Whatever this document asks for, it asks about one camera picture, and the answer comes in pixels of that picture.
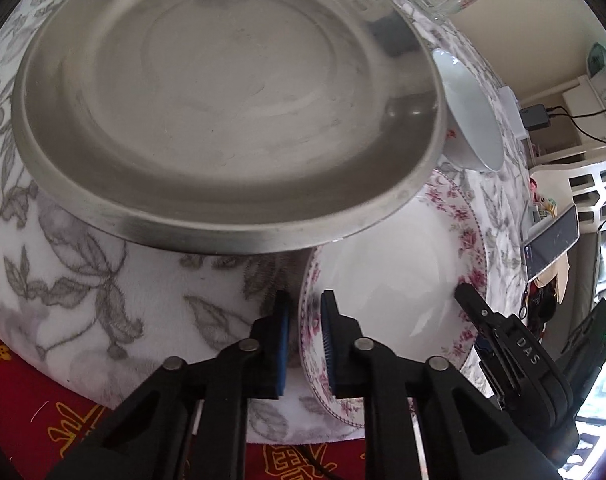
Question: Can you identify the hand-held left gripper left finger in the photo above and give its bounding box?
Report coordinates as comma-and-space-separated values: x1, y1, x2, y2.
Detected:
46, 291, 290, 480

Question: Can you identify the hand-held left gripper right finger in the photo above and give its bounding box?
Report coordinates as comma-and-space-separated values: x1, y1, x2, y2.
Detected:
320, 289, 566, 480

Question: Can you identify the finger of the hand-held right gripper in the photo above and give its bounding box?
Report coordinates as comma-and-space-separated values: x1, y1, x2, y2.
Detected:
455, 284, 576, 428
474, 337, 514, 411

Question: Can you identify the pink floral rim plate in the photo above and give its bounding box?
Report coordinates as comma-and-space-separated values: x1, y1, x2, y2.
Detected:
299, 167, 488, 428

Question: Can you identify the plain white bowl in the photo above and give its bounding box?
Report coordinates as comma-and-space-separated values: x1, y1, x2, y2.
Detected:
430, 47, 506, 173

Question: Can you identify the stainless steel plate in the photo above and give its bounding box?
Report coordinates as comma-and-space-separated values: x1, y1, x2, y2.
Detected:
10, 0, 450, 253

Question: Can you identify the smartphone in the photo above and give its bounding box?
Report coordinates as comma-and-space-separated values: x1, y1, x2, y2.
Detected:
523, 205, 581, 282

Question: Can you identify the colourful small toy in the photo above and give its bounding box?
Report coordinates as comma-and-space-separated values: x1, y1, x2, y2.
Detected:
530, 179, 560, 222

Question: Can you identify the white lattice plastic basket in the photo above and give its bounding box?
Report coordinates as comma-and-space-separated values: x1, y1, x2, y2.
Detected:
530, 156, 606, 228

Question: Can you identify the grey charger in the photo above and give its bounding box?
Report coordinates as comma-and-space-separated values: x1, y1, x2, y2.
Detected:
520, 104, 554, 131

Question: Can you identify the white power strip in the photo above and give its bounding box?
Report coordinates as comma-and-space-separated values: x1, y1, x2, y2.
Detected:
498, 85, 528, 141

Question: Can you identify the grey floral tablecloth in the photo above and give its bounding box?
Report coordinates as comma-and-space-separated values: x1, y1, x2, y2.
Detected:
0, 0, 534, 446

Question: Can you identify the white shelf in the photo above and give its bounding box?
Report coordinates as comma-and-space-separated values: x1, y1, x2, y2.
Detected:
520, 74, 606, 166

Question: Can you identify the red cloth with yellow print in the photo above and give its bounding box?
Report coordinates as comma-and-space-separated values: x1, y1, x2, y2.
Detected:
0, 322, 369, 480

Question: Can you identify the teal cloth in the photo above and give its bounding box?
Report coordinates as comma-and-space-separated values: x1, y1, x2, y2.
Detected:
587, 42, 606, 77

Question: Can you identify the black cable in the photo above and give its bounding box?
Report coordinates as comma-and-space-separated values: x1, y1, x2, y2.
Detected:
545, 106, 606, 151

